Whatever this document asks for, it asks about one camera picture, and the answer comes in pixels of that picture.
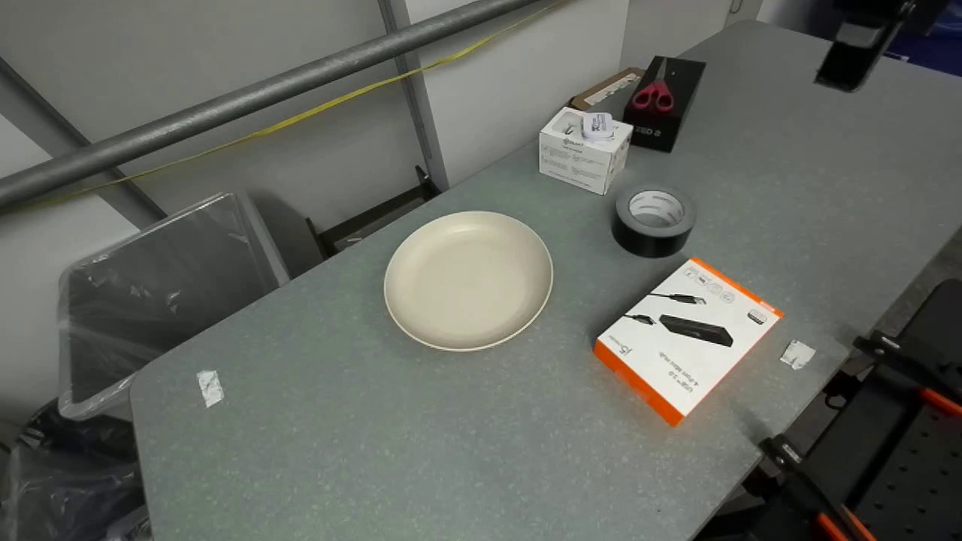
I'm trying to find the cream round plate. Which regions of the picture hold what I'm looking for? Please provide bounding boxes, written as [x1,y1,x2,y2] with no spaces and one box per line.
[383,210,555,352]

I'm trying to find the black product box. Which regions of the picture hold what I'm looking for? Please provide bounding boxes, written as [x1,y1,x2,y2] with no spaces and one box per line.
[622,56,707,153]

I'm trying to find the brown cardboard box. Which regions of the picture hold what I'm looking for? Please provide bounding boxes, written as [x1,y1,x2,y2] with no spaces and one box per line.
[569,67,646,112]

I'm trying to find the small white round case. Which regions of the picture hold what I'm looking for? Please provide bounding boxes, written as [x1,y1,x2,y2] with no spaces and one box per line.
[582,112,615,144]

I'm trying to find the black tape roll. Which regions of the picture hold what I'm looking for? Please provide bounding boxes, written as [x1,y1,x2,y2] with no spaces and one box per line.
[611,183,697,259]

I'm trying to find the small white cardboard box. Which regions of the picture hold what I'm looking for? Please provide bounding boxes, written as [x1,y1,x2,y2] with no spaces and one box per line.
[538,107,634,196]

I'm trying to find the piece of white tape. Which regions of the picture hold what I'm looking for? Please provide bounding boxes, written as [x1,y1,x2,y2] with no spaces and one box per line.
[779,340,816,370]
[196,370,225,409]

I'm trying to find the black and orange clamp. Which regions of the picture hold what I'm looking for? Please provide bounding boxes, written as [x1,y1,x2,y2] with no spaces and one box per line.
[758,434,879,541]
[853,331,962,419]

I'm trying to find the white and orange product box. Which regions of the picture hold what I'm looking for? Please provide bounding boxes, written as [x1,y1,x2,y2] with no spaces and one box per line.
[593,257,785,428]

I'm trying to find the grey metal pipe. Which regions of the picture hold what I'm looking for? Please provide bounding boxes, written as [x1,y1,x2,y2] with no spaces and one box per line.
[0,0,543,211]

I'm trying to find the bin with clear plastic liner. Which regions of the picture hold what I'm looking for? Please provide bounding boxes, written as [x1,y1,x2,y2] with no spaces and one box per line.
[57,192,291,422]

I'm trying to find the black plastic bag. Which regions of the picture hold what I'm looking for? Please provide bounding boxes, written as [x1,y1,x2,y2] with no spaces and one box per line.
[0,398,151,541]

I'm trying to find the red handled scissors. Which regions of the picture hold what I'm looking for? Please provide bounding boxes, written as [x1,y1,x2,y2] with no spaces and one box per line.
[630,59,675,113]

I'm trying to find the black metal bracket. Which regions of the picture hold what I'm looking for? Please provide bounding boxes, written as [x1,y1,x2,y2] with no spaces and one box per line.
[304,165,441,260]

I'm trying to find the yellow cord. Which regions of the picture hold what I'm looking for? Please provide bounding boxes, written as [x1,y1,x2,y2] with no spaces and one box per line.
[0,0,576,215]

